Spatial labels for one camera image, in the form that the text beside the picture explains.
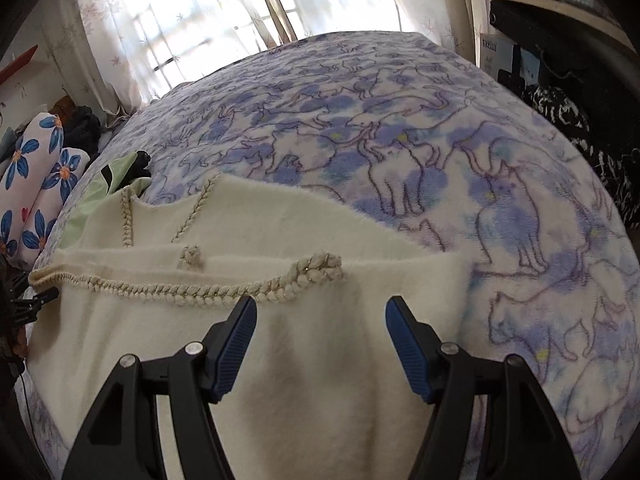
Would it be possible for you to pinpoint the purple cat-print blanket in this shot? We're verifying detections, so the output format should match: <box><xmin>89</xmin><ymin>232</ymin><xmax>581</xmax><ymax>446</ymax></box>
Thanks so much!
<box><xmin>15</xmin><ymin>30</ymin><xmax>640</xmax><ymax>480</ymax></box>

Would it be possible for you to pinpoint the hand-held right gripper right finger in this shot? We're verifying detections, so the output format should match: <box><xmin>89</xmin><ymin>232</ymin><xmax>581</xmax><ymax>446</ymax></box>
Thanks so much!
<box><xmin>385</xmin><ymin>296</ymin><xmax>583</xmax><ymax>480</ymax></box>

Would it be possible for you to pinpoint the black and white patterned cloth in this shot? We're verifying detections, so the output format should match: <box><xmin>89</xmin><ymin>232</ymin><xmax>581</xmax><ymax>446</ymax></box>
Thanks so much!
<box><xmin>522</xmin><ymin>85</ymin><xmax>640</xmax><ymax>231</ymax></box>

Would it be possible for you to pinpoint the white fuzzy braided-trim cardigan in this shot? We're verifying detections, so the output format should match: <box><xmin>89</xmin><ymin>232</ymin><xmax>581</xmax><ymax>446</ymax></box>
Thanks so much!
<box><xmin>29</xmin><ymin>172</ymin><xmax>473</xmax><ymax>480</ymax></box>

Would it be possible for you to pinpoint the dark clothes pile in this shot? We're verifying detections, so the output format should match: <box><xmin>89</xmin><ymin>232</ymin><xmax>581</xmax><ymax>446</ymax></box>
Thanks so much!
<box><xmin>52</xmin><ymin>95</ymin><xmax>103</xmax><ymax>157</ymax></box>

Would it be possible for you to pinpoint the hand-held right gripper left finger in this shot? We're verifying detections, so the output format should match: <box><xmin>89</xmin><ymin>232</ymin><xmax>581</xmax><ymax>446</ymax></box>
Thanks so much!
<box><xmin>61</xmin><ymin>295</ymin><xmax>258</xmax><ymax>480</ymax></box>

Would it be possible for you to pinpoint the white cardboard box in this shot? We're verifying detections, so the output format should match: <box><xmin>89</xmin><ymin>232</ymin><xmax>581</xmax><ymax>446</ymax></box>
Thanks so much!
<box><xmin>480</xmin><ymin>32</ymin><xmax>517</xmax><ymax>84</ymax></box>

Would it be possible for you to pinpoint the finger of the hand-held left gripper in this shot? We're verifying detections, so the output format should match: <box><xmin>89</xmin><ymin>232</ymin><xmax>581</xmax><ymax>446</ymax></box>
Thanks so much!
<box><xmin>9</xmin><ymin>285</ymin><xmax>60</xmax><ymax>314</ymax></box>

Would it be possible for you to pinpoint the blue flower print quilt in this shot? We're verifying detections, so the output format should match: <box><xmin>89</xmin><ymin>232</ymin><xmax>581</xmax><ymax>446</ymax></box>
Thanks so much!
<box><xmin>0</xmin><ymin>112</ymin><xmax>91</xmax><ymax>272</ymax></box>

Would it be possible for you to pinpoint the wooden shelf unit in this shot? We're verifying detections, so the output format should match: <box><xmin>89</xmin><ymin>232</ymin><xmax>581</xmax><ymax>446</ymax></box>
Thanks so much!
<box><xmin>477</xmin><ymin>0</ymin><xmax>640</xmax><ymax>76</ymax></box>

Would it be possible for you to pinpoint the light green garment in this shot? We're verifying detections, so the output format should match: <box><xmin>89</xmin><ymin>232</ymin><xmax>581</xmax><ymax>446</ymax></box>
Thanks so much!
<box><xmin>62</xmin><ymin>150</ymin><xmax>152</xmax><ymax>246</ymax></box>

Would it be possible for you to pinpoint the black device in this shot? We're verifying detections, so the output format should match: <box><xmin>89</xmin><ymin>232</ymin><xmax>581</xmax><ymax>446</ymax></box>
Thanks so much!
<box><xmin>490</xmin><ymin>0</ymin><xmax>631</xmax><ymax>68</ymax></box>

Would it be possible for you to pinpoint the red board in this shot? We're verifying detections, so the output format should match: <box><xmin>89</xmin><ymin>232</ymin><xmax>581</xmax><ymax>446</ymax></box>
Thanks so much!
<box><xmin>0</xmin><ymin>45</ymin><xmax>39</xmax><ymax>87</ymax></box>

